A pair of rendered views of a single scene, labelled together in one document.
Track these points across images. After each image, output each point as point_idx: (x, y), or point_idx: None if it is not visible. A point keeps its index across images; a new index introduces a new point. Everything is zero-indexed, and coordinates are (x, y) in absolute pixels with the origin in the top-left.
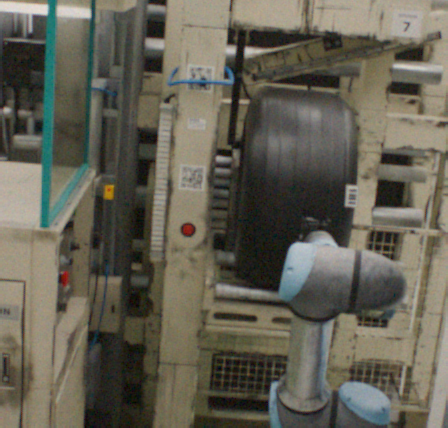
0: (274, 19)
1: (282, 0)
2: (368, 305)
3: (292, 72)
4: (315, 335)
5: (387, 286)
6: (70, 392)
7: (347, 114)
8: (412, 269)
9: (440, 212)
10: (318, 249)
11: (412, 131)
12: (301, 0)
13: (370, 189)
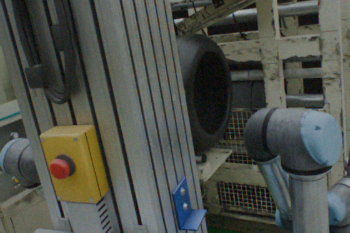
0: None
1: None
2: (32, 180)
3: (201, 25)
4: (42, 195)
5: (35, 168)
6: (48, 209)
7: (187, 45)
8: (348, 130)
9: (325, 95)
10: (15, 143)
11: (294, 46)
12: None
13: (276, 85)
